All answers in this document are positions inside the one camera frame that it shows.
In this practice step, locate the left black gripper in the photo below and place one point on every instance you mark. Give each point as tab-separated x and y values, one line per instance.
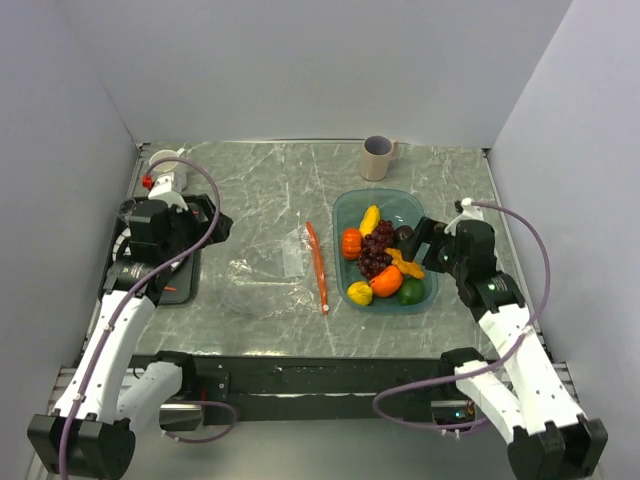
199	228

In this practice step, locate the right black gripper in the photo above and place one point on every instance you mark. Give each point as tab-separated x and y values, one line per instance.
421	233

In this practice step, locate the purple grape bunch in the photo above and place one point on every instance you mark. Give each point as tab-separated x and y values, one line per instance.
373	259

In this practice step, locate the clear zip top bag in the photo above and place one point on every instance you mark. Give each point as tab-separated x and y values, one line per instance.
273	278

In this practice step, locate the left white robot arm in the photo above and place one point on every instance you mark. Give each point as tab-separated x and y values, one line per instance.
93	427

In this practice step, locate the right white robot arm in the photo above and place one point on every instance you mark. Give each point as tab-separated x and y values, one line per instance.
548	435

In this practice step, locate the dark purple plum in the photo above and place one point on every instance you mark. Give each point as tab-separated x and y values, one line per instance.
402	232

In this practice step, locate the teal plastic tray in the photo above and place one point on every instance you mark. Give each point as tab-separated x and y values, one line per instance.
400	208

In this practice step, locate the orange ginger root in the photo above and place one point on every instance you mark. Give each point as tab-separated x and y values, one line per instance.
410	268

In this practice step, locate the yellow squash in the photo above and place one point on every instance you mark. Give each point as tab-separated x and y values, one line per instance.
370	221

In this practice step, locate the green lime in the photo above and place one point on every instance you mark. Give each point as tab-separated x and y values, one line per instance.
411	292

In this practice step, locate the orange tangerine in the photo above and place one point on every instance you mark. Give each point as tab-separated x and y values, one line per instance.
388	282

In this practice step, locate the black tray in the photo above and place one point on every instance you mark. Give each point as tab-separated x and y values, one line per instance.
184	277

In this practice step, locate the small orange pumpkin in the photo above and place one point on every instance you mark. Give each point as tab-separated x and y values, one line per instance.
351	244

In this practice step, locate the white cup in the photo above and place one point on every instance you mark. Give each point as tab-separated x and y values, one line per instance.
167	171

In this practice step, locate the yellow lemon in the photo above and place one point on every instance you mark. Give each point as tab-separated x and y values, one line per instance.
360	293

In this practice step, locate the beige mug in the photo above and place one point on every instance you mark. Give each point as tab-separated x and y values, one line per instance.
377	154

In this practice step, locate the clear plastic glass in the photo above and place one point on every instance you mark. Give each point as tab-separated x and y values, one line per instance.
125	210

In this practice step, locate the striped white plate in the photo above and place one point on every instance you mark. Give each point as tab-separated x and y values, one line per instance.
120	247

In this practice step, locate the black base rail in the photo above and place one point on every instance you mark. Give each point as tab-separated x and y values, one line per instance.
270	388

